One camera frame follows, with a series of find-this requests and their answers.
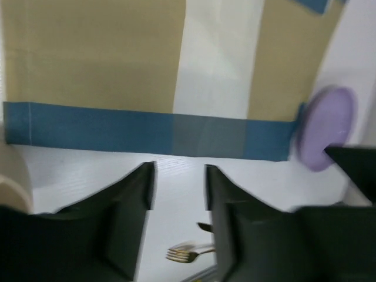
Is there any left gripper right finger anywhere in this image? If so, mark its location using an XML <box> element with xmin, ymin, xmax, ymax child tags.
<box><xmin>206</xmin><ymin>165</ymin><xmax>375</xmax><ymax>281</ymax></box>

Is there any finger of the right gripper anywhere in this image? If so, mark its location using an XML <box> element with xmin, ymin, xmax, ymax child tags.
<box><xmin>324</xmin><ymin>146</ymin><xmax>375</xmax><ymax>203</ymax></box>

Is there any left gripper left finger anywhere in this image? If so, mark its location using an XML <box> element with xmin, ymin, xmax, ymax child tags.
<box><xmin>1</xmin><ymin>162</ymin><xmax>155</xmax><ymax>281</ymax></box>

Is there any blue tan checked placemat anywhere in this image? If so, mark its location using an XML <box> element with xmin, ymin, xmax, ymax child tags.
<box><xmin>1</xmin><ymin>1</ymin><xmax>346</xmax><ymax>162</ymax></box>

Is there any purple plate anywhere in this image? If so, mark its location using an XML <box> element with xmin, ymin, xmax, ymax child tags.
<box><xmin>296</xmin><ymin>86</ymin><xmax>357</xmax><ymax>172</ymax></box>

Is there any beige paper cup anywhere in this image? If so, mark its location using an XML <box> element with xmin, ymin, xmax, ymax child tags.
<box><xmin>0</xmin><ymin>123</ymin><xmax>33</xmax><ymax>213</ymax></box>

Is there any gold knife green handle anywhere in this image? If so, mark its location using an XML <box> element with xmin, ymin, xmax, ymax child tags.
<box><xmin>197</xmin><ymin>222</ymin><xmax>213</xmax><ymax>233</ymax></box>

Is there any gold fork green handle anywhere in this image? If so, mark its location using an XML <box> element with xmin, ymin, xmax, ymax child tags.
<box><xmin>166</xmin><ymin>241</ymin><xmax>216</xmax><ymax>264</ymax></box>

